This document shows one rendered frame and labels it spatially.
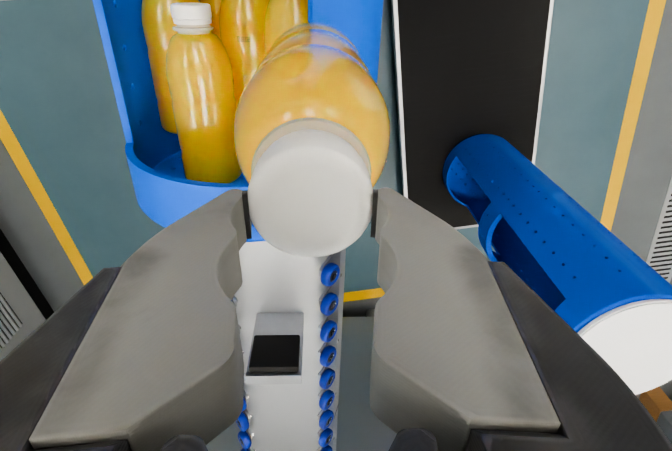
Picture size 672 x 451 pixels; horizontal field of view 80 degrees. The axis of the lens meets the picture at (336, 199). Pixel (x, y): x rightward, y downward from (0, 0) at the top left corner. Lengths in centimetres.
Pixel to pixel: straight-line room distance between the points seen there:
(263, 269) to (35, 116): 135
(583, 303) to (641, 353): 16
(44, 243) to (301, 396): 153
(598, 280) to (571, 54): 108
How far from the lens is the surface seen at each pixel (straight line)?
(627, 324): 96
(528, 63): 161
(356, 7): 38
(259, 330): 87
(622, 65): 197
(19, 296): 233
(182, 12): 46
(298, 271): 82
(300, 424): 120
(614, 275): 98
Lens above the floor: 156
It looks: 61 degrees down
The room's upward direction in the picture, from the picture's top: 175 degrees clockwise
